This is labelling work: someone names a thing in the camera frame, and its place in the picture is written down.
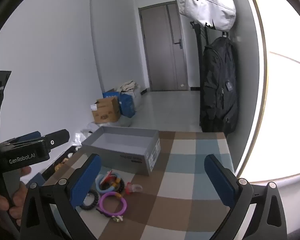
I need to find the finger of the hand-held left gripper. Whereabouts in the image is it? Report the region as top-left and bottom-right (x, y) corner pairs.
(0, 131), (43, 147)
(41, 129), (70, 155)

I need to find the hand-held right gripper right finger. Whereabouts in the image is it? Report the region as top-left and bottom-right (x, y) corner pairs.
(204, 154), (288, 240)

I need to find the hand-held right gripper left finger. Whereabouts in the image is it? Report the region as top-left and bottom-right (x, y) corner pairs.
(20, 153), (102, 240)

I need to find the blue ring bracelet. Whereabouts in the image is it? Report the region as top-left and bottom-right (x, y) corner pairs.
(95, 170), (126, 193)

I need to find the red white hair clip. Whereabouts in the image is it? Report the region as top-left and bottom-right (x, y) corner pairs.
(102, 170), (120, 183)

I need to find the black beaded bracelet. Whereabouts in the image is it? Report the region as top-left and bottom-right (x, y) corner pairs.
(79, 189), (101, 211)
(100, 176), (126, 193)

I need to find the purple ring bracelet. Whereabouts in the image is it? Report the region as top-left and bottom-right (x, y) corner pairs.
(99, 191), (128, 216)

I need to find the red pink hair clip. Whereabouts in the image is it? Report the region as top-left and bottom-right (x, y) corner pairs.
(125, 182), (143, 196)

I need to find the grey cardboard box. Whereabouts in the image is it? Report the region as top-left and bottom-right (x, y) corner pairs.
(81, 126), (161, 177)

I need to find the person's left hand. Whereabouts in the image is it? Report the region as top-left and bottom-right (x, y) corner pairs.
(0, 166), (32, 230)

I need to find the black white sandal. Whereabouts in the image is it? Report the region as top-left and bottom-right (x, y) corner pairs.
(62, 149), (77, 159)

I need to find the brown shoe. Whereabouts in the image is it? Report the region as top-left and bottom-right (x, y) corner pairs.
(54, 158), (66, 172)

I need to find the white plastic bag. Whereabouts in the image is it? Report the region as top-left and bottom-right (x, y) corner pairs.
(72, 122), (101, 146)

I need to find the checkered tablecloth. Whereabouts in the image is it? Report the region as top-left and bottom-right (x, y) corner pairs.
(44, 130), (236, 240)

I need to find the brown cardboard box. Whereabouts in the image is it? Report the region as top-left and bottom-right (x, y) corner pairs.
(91, 97), (122, 124)

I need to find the blue carton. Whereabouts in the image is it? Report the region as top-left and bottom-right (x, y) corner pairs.
(118, 92), (136, 118)
(102, 91), (120, 99)

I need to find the beige tote bag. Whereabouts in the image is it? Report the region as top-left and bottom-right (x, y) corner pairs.
(117, 80), (138, 93)

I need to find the translucent white bag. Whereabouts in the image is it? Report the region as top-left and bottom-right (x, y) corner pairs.
(132, 84), (142, 107)

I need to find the black backpack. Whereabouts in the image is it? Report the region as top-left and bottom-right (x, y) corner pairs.
(199, 36), (240, 135)

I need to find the gold-framed mirror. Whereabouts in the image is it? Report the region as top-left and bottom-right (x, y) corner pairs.
(234, 0), (300, 186)

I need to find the grey door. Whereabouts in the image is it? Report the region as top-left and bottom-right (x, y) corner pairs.
(138, 1), (191, 92)

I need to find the dark beaded string with charm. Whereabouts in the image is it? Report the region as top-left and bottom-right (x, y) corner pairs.
(96, 206), (125, 223)

